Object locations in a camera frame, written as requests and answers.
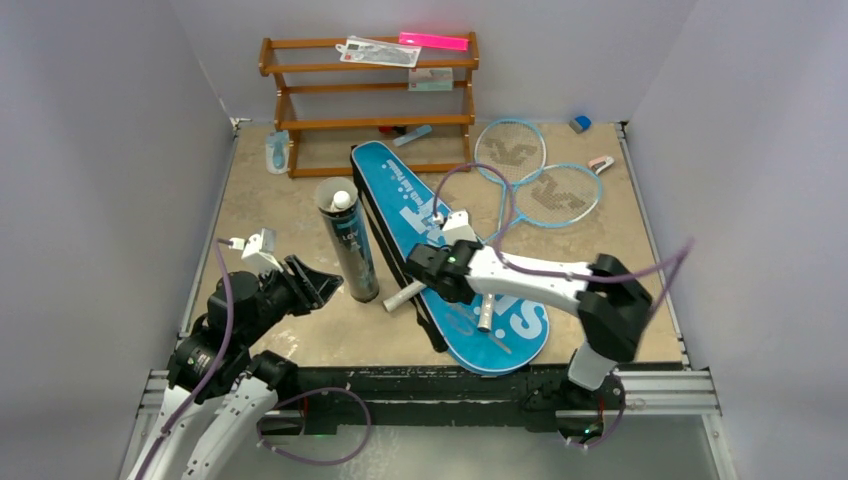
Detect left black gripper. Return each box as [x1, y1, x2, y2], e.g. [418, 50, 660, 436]
[241, 253, 341, 345]

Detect black shuttlecock tube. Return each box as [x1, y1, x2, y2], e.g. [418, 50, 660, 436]
[314, 177, 380, 303]

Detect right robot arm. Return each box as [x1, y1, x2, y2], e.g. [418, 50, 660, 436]
[403, 240, 654, 407]

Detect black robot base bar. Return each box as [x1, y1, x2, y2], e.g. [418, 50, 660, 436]
[260, 364, 626, 441]

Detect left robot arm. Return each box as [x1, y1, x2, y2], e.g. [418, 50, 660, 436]
[128, 255, 343, 479]

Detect blue racket bag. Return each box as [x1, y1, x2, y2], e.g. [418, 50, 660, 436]
[350, 141, 550, 376]

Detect light blue packaged tool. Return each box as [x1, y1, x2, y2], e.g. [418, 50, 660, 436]
[265, 131, 290, 175]

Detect red and black small object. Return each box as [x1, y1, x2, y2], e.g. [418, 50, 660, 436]
[378, 125, 408, 136]

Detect wooden three-tier shelf rack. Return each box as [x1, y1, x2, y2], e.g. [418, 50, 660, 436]
[258, 31, 480, 178]

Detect pink and white clip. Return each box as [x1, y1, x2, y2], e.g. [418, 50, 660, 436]
[587, 156, 615, 175]

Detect small white box on shelf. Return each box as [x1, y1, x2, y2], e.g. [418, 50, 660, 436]
[407, 67, 454, 92]

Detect blue and grey eraser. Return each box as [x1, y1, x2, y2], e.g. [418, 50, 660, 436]
[569, 115, 592, 134]

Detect clear packaged item on shelf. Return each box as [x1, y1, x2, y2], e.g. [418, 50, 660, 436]
[335, 36, 422, 69]

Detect pink fluorescent ruler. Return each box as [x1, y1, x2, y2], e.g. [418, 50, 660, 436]
[398, 32, 470, 52]

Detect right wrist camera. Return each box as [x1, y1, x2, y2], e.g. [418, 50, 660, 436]
[433, 210, 479, 246]

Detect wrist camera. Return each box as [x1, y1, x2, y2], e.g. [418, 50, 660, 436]
[228, 227, 284, 275]
[433, 210, 479, 246]

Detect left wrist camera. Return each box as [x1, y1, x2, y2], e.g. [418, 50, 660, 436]
[228, 227, 284, 275]

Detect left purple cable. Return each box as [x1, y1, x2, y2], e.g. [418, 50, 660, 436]
[132, 239, 372, 480]

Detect purple cable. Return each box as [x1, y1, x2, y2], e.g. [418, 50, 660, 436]
[430, 162, 696, 452]
[132, 239, 372, 480]

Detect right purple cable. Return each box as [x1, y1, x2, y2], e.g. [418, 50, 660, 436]
[430, 162, 696, 452]

